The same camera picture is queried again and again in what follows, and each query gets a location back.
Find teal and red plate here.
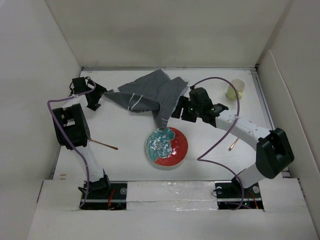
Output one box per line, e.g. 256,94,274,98
145,127,189,170

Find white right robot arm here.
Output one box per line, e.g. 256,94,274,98
171,96,295,197

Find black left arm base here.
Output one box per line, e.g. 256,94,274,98
78,176,128,211

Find light green mug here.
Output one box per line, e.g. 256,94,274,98
226,78,246,100

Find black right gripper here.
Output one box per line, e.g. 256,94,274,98
170,96,202,123

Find copper fork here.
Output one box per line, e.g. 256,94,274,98
89,138,119,151

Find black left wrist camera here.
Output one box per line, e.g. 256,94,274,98
69,77,87,95

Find copper spoon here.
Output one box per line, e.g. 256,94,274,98
228,138,239,152

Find grey cloth placemat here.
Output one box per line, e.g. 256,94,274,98
104,69,188,129

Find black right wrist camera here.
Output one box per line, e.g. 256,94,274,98
189,87,213,111

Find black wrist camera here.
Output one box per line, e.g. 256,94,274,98
189,87,213,111
69,77,87,95

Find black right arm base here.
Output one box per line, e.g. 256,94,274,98
211,180,264,210

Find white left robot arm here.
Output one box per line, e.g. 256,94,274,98
47,76,112,199

